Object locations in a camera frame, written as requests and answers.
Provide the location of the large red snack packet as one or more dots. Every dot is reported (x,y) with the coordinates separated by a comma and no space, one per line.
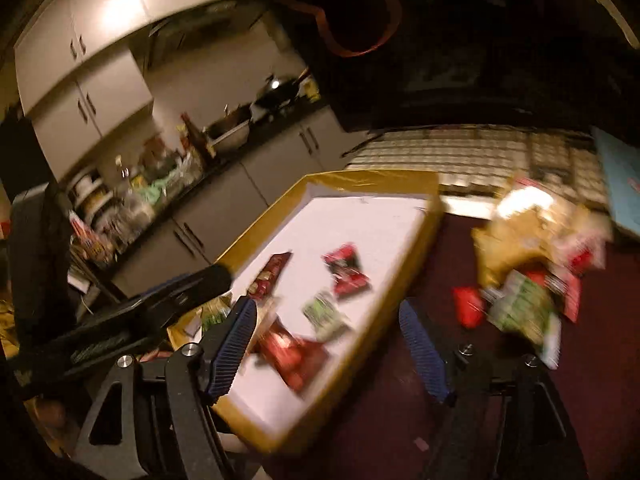
(295,355)

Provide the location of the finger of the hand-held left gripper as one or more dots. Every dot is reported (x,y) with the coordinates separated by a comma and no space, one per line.
(192,287)

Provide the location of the black wok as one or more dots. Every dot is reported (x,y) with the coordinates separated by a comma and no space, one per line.
(280,91)

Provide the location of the checkered cloth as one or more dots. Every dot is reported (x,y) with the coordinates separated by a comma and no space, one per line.
(475,160)

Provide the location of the yellow green snack packet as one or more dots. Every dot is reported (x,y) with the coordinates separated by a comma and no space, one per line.
(215,311)

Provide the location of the white wall cabinets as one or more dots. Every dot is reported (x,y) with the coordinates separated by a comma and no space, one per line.
(100,25)

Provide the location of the blue flat box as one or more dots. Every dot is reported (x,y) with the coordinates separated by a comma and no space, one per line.
(622,185)

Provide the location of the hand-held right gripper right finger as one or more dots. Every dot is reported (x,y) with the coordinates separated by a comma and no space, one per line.
(424,357)

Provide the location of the metal basin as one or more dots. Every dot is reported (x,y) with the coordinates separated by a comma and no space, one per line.
(229,132)

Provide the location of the grey base cabinets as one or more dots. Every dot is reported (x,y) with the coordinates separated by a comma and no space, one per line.
(240,185)

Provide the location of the pile of mixed snack packets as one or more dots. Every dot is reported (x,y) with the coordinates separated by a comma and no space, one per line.
(525,260)

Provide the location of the gold box with white inside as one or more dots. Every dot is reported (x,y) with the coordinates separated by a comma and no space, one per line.
(350,220)

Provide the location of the clutter of kitchen goods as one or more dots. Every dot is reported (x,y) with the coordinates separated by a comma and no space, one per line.
(130,200)

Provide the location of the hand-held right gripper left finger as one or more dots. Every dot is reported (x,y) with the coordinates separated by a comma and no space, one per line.
(234,347)

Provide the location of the long dark red snack packet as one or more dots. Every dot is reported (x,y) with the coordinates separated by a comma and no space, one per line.
(269,275)

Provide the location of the dark glass bottle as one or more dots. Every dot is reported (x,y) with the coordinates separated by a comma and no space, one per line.
(192,135)

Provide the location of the red and black snack packet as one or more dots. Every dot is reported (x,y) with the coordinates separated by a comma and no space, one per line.
(346,272)

